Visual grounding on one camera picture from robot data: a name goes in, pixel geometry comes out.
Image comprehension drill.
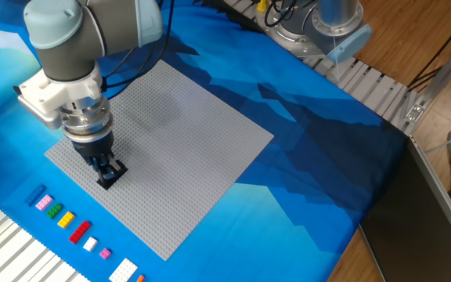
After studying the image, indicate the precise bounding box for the red Lego brick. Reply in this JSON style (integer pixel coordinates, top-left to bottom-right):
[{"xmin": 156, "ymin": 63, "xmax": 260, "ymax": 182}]
[{"xmin": 67, "ymin": 219, "xmax": 92, "ymax": 245}]

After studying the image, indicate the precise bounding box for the large grey Lego baseplate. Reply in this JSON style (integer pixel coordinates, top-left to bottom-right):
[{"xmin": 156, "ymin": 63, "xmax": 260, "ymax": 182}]
[{"xmin": 44, "ymin": 59, "xmax": 275, "ymax": 262}]

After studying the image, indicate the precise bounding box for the small white Lego brick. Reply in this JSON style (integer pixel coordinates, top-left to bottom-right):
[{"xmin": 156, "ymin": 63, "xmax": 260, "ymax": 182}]
[{"xmin": 82, "ymin": 236, "xmax": 99, "ymax": 252}]

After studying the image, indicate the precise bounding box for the black Lego plate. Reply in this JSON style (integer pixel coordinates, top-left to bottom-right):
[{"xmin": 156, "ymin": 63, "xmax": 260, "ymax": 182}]
[{"xmin": 96, "ymin": 160, "xmax": 128, "ymax": 192}]

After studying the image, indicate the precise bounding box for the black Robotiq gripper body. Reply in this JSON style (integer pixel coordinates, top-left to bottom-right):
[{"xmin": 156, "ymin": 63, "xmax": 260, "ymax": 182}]
[{"xmin": 70, "ymin": 130, "xmax": 116, "ymax": 166}]

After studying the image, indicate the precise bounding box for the black floor cable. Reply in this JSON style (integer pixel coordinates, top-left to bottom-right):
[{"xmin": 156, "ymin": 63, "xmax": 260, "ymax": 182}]
[{"xmin": 406, "ymin": 7, "xmax": 451, "ymax": 91}]

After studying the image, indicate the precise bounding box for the large white Lego plate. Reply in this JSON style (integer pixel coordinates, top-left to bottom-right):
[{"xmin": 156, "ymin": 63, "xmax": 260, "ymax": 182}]
[{"xmin": 108, "ymin": 257, "xmax": 139, "ymax": 282}]

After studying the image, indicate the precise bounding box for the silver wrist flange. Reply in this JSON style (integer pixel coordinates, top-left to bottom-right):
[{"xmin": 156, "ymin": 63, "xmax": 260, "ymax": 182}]
[{"xmin": 59, "ymin": 96, "xmax": 115, "ymax": 144}]

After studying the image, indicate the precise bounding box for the blue mountain print cloth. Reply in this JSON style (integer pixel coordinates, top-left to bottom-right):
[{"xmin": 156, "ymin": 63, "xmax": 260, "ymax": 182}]
[{"xmin": 0, "ymin": 0, "xmax": 409, "ymax": 282}]

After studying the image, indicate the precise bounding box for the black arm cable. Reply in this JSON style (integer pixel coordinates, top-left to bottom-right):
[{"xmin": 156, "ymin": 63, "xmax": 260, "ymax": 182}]
[{"xmin": 99, "ymin": 0, "xmax": 175, "ymax": 92}]

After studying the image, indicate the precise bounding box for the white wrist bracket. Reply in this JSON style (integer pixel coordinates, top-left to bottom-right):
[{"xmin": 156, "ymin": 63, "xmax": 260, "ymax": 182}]
[{"xmin": 13, "ymin": 64, "xmax": 105, "ymax": 130}]

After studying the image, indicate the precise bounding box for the dark panel with metal frame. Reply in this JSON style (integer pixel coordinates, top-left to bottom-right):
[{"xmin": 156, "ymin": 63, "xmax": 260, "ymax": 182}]
[{"xmin": 358, "ymin": 134, "xmax": 451, "ymax": 282}]

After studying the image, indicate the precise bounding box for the blue Lego brick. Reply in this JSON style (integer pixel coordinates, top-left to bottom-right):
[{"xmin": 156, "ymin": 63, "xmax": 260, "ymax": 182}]
[{"xmin": 24, "ymin": 183, "xmax": 48, "ymax": 208}]

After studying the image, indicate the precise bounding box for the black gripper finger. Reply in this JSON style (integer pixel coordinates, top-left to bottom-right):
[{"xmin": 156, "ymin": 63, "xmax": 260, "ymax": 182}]
[
  {"xmin": 90, "ymin": 154, "xmax": 119, "ymax": 185},
  {"xmin": 106, "ymin": 153, "xmax": 128, "ymax": 173}
]

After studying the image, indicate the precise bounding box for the pink Lego brick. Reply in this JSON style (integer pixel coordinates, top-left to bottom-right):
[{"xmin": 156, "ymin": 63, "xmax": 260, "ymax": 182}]
[{"xmin": 34, "ymin": 193, "xmax": 54, "ymax": 212}]

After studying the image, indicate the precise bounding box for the yellow Lego brick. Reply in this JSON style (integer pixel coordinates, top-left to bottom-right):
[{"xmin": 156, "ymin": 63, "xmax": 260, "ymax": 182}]
[{"xmin": 56, "ymin": 211, "xmax": 76, "ymax": 230}]

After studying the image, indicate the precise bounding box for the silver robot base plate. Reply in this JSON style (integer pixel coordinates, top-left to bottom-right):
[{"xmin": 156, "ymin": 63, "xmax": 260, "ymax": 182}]
[{"xmin": 255, "ymin": 3, "xmax": 328, "ymax": 60}]

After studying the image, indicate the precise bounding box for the black looped cable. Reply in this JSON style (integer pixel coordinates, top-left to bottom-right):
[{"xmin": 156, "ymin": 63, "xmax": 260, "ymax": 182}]
[{"xmin": 263, "ymin": 0, "xmax": 299, "ymax": 28}]

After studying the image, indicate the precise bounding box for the green Lego brick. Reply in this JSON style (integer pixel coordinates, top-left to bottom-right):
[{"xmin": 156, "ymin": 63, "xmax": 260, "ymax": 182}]
[{"xmin": 45, "ymin": 202, "xmax": 64, "ymax": 220}]

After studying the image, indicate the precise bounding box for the aluminium beam with corner bracket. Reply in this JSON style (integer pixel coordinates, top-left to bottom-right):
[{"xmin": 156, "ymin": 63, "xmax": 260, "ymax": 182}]
[{"xmin": 403, "ymin": 25, "xmax": 451, "ymax": 136}]

